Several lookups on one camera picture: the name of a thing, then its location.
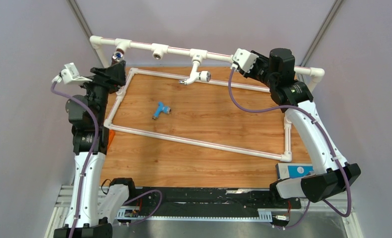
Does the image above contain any white PVC pipe frame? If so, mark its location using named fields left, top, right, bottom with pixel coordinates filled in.
left=89, top=35, right=326, bottom=163

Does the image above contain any orange razor package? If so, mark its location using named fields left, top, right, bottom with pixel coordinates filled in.
left=107, top=129, right=116, bottom=151

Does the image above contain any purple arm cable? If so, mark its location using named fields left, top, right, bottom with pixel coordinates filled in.
left=228, top=67, right=352, bottom=229
left=51, top=82, right=163, bottom=238

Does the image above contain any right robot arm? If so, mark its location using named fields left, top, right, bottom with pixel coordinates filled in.
left=232, top=48, right=361, bottom=208

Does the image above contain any blue water faucet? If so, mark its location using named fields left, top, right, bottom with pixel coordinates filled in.
left=152, top=102, right=172, bottom=120

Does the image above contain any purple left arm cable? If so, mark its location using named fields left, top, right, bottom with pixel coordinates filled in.
left=51, top=82, right=163, bottom=238

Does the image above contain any brown water faucet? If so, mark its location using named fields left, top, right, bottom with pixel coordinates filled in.
left=111, top=51, right=124, bottom=65

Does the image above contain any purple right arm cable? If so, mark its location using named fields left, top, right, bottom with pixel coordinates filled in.
left=228, top=67, right=352, bottom=229

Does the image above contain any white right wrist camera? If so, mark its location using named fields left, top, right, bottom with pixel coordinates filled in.
left=231, top=48, right=259, bottom=73

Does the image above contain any blue white box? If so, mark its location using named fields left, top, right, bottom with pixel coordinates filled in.
left=275, top=163, right=314, bottom=179

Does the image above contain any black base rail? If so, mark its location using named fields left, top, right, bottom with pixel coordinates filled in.
left=127, top=187, right=301, bottom=218

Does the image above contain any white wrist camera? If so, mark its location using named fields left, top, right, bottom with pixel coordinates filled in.
left=231, top=48, right=259, bottom=73
left=52, top=62, right=92, bottom=85

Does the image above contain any white water faucet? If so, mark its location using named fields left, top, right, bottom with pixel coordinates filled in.
left=179, top=59, right=211, bottom=85

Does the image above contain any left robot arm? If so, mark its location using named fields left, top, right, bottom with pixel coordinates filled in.
left=51, top=59, right=137, bottom=238

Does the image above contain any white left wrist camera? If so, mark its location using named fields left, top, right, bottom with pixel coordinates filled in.
left=52, top=62, right=92, bottom=85

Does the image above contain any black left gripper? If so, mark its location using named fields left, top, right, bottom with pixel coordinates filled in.
left=74, top=60, right=126, bottom=126

